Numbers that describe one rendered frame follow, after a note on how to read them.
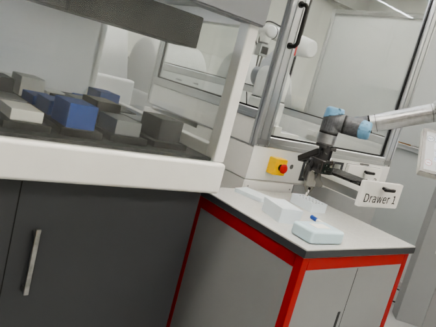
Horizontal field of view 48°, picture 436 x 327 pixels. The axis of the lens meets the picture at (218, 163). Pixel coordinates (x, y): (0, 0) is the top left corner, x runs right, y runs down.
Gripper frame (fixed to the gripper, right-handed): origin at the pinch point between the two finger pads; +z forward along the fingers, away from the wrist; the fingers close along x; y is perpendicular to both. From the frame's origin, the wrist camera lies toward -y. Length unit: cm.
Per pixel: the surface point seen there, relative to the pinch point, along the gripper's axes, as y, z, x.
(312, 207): 11.7, 4.3, -6.8
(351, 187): 10.3, -5.2, 14.3
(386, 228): -84, 46, 190
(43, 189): 9, 7, -110
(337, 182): 2.6, -4.8, 13.6
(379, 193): 16.0, -5.8, 25.5
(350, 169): -17.2, -8.2, 44.0
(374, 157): -20, -15, 62
